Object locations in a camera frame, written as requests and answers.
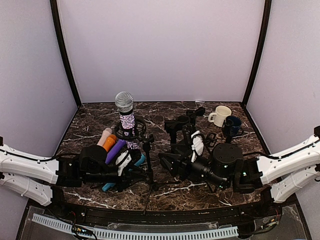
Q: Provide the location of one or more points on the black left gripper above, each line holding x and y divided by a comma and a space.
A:
126, 181

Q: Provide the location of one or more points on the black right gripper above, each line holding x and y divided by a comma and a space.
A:
181, 154

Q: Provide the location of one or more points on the black tripod microphone stand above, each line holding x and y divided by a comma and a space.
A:
138, 132

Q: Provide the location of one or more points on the black round-base stand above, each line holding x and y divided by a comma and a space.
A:
211, 140
172, 126
192, 116
228, 130

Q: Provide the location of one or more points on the light blue microphone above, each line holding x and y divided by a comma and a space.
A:
108, 186

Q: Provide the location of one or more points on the purple microphone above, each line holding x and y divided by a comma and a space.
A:
114, 150

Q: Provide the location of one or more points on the orange microphone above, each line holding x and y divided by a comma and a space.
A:
109, 142

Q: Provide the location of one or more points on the pink microphone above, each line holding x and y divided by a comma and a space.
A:
105, 134

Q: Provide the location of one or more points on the glitter silver microphone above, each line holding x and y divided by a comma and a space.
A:
124, 102

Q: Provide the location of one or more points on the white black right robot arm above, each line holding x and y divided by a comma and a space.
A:
224, 165

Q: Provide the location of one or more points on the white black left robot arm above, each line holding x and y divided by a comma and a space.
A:
40, 178

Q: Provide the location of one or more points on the cream ceramic mug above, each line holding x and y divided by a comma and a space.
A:
219, 115

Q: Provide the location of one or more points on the dark blue ceramic mug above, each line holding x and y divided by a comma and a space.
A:
238, 130

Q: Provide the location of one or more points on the small circuit board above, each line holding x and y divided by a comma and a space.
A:
80, 230

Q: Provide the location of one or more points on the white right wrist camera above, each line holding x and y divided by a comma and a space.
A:
194, 142

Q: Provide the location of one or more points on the white slotted cable duct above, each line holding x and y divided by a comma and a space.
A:
129, 232

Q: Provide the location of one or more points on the black table edge rail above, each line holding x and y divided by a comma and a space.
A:
188, 203

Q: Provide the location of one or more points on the black enclosure frame post right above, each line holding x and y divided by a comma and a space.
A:
259, 51

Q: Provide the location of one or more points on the black enclosure frame post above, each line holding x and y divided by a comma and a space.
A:
63, 51
259, 51

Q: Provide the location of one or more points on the black enclosure frame post left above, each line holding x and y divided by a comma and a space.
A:
63, 51

